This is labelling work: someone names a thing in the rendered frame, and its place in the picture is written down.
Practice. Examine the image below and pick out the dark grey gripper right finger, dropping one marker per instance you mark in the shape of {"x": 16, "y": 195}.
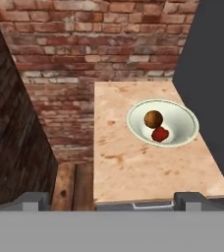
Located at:
{"x": 192, "y": 201}

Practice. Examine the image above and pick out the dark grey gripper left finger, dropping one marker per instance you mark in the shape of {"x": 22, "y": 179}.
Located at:
{"x": 30, "y": 201}

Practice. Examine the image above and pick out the red bell pepper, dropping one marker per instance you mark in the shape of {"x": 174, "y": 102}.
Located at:
{"x": 159, "y": 134}

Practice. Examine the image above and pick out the white bowl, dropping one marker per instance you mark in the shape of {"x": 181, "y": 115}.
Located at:
{"x": 179, "y": 114}

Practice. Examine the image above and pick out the grey drawer front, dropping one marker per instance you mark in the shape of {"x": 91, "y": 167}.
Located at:
{"x": 117, "y": 206}

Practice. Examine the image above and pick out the orange fruit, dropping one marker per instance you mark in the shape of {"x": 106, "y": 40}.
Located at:
{"x": 153, "y": 118}

